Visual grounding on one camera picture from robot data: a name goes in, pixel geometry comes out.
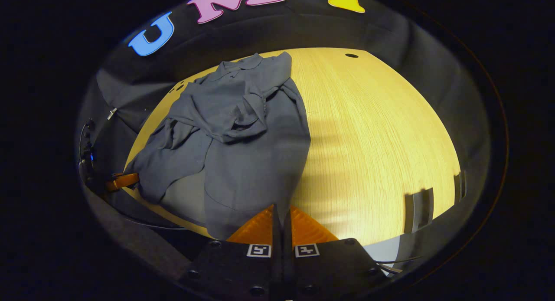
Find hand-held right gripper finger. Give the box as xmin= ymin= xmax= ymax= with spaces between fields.
xmin=284 ymin=203 xmax=389 ymax=300
xmin=179 ymin=203 xmax=284 ymax=300

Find grey polo shirt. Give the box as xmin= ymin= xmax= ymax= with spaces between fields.
xmin=124 ymin=52 xmax=312 ymax=241

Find black backdrop cloth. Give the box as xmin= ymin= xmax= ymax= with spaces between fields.
xmin=76 ymin=0 xmax=493 ymax=232

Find grey table edge bracket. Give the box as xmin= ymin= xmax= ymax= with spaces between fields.
xmin=453 ymin=170 xmax=468 ymax=203
xmin=404 ymin=187 xmax=435 ymax=235

